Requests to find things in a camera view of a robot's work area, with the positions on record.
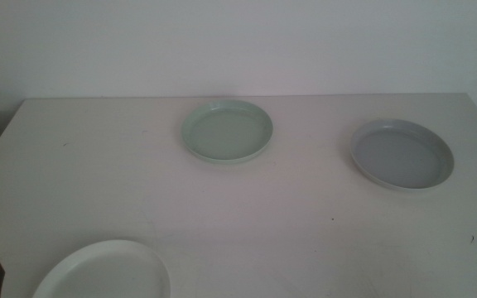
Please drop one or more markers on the white shallow bowl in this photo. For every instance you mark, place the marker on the white shallow bowl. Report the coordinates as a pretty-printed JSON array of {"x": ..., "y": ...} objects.
[{"x": 106, "y": 275}]

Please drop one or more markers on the pale green shallow bowl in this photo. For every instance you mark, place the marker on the pale green shallow bowl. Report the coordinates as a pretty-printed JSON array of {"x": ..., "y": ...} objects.
[{"x": 227, "y": 134}]

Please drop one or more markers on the grey shallow bowl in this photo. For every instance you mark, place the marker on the grey shallow bowl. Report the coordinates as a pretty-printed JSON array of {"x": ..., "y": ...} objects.
[{"x": 402, "y": 159}]

